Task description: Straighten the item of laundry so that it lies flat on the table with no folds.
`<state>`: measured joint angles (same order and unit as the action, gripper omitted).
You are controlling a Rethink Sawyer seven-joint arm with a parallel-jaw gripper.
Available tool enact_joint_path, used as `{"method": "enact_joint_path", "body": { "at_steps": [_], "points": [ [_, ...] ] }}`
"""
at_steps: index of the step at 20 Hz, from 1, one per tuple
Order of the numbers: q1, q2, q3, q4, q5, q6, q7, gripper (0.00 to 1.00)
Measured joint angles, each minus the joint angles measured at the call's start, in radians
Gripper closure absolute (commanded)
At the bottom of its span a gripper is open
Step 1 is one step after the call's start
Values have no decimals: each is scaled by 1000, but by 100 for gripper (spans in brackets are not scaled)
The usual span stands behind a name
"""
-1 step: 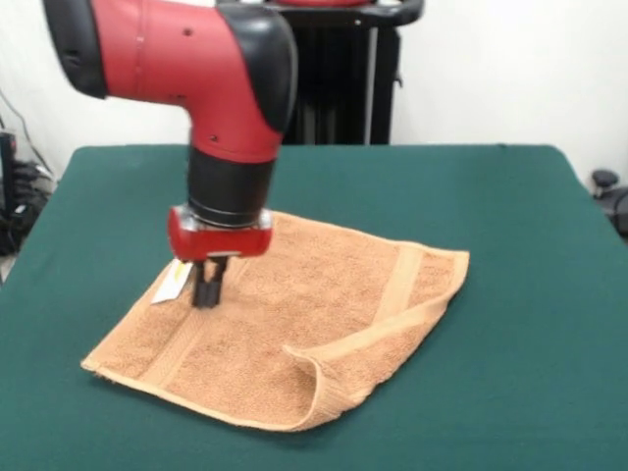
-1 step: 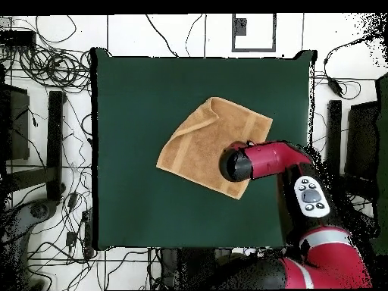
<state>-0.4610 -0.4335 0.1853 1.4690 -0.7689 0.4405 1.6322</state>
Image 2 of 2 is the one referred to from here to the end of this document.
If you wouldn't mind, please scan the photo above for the tan terry towel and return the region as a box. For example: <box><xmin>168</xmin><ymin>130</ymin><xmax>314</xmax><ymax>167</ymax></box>
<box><xmin>155</xmin><ymin>96</ymin><xmax>274</xmax><ymax>200</ymax></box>

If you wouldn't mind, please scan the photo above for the flat black device box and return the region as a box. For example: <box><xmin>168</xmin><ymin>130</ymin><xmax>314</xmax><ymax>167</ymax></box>
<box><xmin>0</xmin><ymin>30</ymin><xmax>37</xmax><ymax>49</ymax></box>

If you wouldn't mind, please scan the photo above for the dark green table cloth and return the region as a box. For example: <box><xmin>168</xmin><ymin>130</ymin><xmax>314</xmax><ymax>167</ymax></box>
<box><xmin>90</xmin><ymin>47</ymin><xmax>318</xmax><ymax>252</ymax></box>
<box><xmin>374</xmin><ymin>72</ymin><xmax>388</xmax><ymax>252</ymax></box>

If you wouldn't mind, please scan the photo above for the black power strip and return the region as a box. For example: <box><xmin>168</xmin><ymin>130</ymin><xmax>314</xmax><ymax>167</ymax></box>
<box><xmin>80</xmin><ymin>210</ymin><xmax>95</xmax><ymax>258</ymax></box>

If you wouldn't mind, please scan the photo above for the grey square floor hatch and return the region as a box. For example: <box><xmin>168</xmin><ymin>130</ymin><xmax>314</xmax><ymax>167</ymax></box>
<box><xmin>231</xmin><ymin>13</ymin><xmax>277</xmax><ymax>53</ymax></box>

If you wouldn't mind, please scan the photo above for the black equipment box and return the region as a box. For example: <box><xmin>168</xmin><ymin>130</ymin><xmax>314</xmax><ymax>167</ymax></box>
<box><xmin>345</xmin><ymin>101</ymin><xmax>380</xmax><ymax>183</ymax></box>
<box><xmin>0</xmin><ymin>84</ymin><xmax>31</xmax><ymax>161</ymax></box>

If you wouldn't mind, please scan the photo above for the grey black office chair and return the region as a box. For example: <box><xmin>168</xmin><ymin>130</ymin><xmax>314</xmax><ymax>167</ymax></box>
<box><xmin>0</xmin><ymin>198</ymin><xmax>58</xmax><ymax>290</ymax></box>

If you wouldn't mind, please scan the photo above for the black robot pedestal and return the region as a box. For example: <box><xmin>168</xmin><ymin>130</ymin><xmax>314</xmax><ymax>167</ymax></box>
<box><xmin>160</xmin><ymin>247</ymin><xmax>231</xmax><ymax>290</ymax></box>

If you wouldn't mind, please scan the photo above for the black table frame bar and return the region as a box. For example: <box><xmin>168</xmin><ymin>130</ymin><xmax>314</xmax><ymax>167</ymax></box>
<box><xmin>327</xmin><ymin>99</ymin><xmax>343</xmax><ymax>178</ymax></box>
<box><xmin>2</xmin><ymin>90</ymin><xmax>67</xmax><ymax>202</ymax></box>

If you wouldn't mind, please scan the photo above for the tangle of black cables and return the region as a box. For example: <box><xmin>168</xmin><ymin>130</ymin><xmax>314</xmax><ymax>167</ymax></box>
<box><xmin>17</xmin><ymin>14</ymin><xmax>92</xmax><ymax>92</ymax></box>

